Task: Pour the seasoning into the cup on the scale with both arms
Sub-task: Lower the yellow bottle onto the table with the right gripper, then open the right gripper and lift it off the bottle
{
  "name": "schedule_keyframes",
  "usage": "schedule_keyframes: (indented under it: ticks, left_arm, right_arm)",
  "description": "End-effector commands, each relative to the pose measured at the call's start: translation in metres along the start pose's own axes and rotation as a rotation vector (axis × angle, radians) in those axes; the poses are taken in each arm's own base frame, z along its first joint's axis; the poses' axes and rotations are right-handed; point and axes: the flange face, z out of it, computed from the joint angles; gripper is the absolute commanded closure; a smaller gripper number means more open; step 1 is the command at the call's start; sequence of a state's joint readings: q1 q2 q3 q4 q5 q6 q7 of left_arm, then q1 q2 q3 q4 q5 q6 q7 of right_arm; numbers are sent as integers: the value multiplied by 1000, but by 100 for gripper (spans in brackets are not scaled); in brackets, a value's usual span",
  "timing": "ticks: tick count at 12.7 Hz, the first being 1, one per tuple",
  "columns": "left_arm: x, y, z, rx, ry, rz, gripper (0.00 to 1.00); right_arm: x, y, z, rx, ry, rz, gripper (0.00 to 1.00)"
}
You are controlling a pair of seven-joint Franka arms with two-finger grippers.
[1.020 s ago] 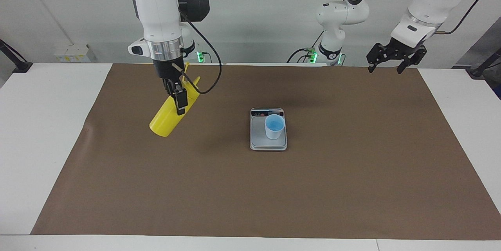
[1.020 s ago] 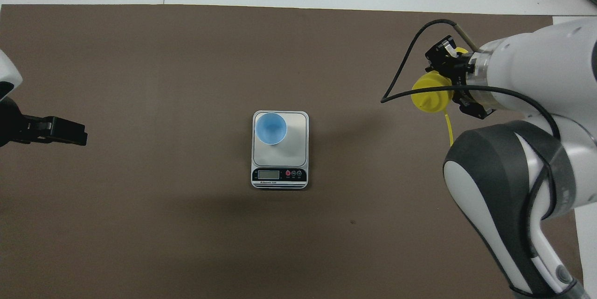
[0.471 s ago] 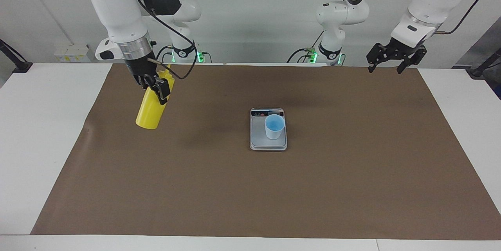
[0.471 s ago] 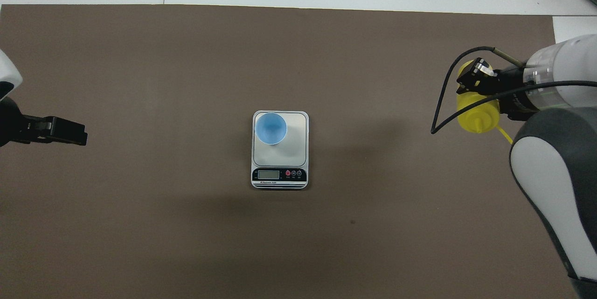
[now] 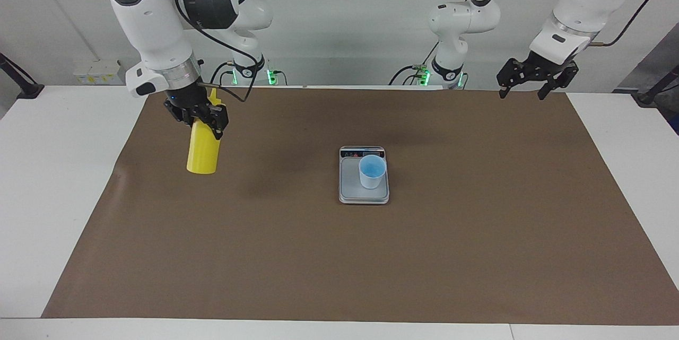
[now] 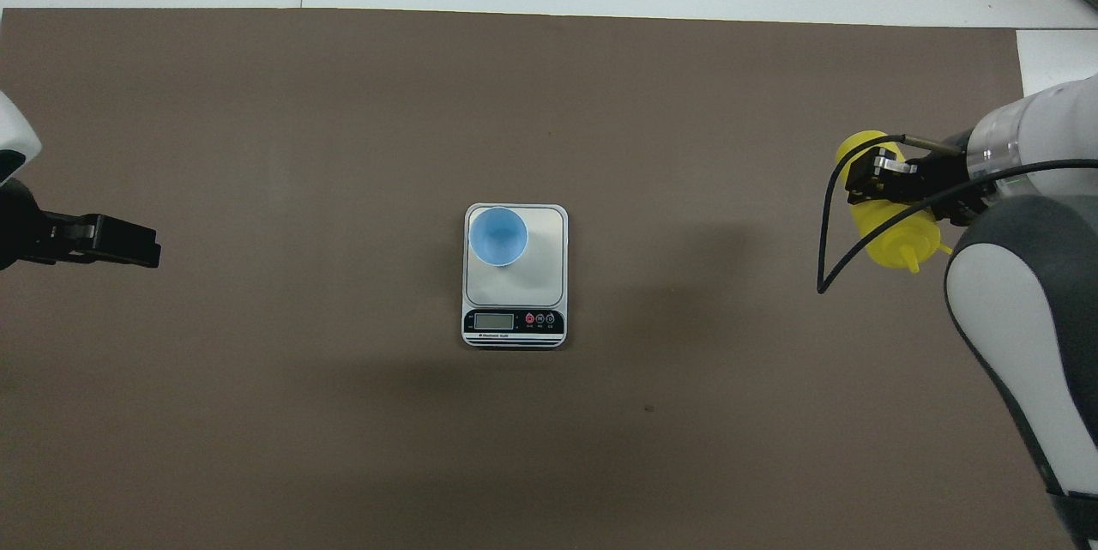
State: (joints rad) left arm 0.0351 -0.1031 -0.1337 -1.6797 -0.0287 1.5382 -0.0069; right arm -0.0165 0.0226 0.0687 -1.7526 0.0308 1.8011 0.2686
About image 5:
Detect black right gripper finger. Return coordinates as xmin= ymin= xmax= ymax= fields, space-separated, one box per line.
xmin=210 ymin=106 xmax=230 ymax=140
xmin=163 ymin=102 xmax=193 ymax=126

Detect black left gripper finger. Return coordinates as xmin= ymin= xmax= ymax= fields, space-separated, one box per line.
xmin=537 ymin=64 xmax=580 ymax=101
xmin=497 ymin=59 xmax=523 ymax=100

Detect yellow squeeze seasoning bottle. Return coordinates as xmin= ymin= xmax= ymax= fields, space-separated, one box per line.
xmin=186 ymin=88 xmax=221 ymax=175

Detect light blue plastic cup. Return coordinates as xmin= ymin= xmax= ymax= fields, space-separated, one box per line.
xmin=359 ymin=155 xmax=387 ymax=190

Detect silver digital kitchen scale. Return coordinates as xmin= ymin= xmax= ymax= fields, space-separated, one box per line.
xmin=338 ymin=146 xmax=390 ymax=205

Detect brown paper table mat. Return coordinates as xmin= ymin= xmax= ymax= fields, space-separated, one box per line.
xmin=41 ymin=85 xmax=679 ymax=326

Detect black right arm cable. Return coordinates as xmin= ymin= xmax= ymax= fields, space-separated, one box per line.
xmin=174 ymin=0 xmax=266 ymax=103

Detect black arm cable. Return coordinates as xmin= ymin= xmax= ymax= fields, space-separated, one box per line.
xmin=174 ymin=0 xmax=266 ymax=103
xmin=485 ymin=0 xmax=666 ymax=48

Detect black camera stand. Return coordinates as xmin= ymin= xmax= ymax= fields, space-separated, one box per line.
xmin=0 ymin=53 xmax=45 ymax=100
xmin=637 ymin=64 xmax=679 ymax=106

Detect white wall socket box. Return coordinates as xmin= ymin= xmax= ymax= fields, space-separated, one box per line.
xmin=73 ymin=58 xmax=128 ymax=85

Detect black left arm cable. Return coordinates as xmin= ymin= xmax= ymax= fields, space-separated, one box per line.
xmin=485 ymin=0 xmax=666 ymax=48

